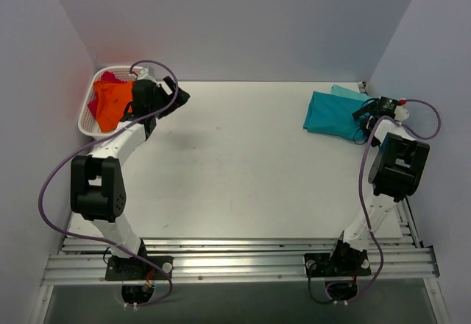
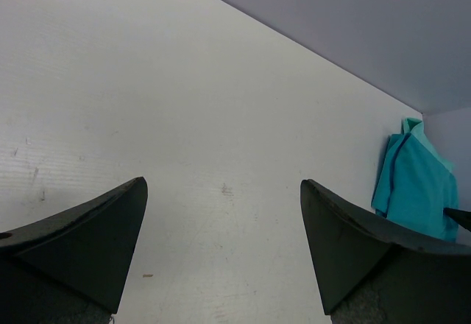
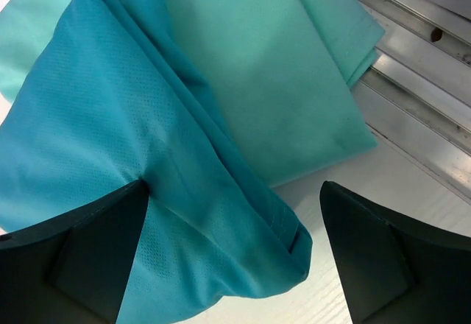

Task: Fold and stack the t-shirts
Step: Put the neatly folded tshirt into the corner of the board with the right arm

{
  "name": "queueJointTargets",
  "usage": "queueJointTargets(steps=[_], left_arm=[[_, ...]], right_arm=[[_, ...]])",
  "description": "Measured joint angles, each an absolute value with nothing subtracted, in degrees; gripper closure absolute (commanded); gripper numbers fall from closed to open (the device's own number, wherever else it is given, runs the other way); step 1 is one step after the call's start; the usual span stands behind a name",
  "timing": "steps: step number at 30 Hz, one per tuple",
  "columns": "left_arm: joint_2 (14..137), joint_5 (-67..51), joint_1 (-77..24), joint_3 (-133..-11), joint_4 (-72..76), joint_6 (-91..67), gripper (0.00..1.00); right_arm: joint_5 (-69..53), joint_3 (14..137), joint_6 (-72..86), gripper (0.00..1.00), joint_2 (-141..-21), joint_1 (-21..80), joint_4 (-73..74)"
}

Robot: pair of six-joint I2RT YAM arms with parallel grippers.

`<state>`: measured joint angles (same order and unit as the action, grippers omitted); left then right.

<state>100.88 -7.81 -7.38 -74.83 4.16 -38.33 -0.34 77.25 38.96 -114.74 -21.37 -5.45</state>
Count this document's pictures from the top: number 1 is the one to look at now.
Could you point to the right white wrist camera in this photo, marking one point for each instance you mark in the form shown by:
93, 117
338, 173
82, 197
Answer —
401, 112

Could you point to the magenta t-shirt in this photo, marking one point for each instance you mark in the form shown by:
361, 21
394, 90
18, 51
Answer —
108, 76

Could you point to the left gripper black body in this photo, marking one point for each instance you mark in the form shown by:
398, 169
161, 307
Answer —
166, 93

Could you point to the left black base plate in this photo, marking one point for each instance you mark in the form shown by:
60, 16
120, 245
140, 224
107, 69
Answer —
132, 269

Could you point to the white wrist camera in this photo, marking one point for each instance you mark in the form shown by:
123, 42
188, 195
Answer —
143, 73
401, 112

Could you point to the teal t-shirt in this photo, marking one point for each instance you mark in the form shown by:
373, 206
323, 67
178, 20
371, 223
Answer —
332, 115

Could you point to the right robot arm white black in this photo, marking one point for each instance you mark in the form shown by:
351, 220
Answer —
391, 169

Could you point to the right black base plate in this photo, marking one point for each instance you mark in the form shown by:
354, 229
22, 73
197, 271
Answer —
321, 265

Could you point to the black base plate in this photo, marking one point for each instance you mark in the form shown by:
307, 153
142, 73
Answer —
321, 265
132, 269

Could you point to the aluminium front rail frame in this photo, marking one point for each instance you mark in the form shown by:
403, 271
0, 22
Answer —
235, 260

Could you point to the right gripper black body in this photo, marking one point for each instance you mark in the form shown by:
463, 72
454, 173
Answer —
370, 113

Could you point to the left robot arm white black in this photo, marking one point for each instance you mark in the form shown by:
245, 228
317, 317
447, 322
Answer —
98, 191

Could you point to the orange t-shirt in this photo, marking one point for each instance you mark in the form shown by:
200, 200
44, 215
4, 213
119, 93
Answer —
113, 97

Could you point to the folded mint green t-shirt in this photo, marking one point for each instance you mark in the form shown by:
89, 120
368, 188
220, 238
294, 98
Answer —
341, 91

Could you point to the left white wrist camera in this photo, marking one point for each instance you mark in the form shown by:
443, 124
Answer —
143, 73

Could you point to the aluminium right side rail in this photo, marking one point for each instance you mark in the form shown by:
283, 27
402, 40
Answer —
406, 219

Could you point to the white perforated plastic basket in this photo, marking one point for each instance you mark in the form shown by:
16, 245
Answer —
87, 124

